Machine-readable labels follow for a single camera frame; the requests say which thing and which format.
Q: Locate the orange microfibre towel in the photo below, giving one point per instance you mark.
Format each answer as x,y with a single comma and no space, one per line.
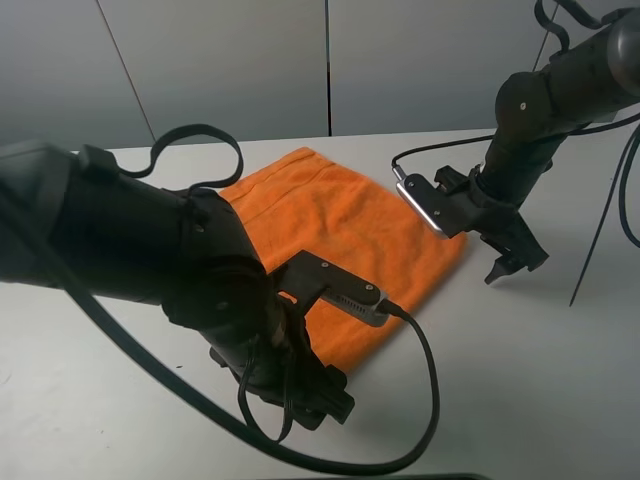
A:
305,201

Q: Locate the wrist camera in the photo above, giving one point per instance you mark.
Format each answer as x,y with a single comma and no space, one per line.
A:
309,278
426,201

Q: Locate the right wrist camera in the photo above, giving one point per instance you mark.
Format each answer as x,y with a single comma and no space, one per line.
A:
426,201

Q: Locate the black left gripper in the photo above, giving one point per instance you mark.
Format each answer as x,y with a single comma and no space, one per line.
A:
276,364

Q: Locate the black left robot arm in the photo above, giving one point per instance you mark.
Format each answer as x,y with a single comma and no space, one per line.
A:
187,252

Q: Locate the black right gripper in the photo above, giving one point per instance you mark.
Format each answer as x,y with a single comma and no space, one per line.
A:
499,224

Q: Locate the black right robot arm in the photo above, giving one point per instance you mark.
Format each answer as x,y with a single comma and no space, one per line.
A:
535,113

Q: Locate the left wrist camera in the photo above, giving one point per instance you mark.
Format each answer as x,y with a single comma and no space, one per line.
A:
309,278

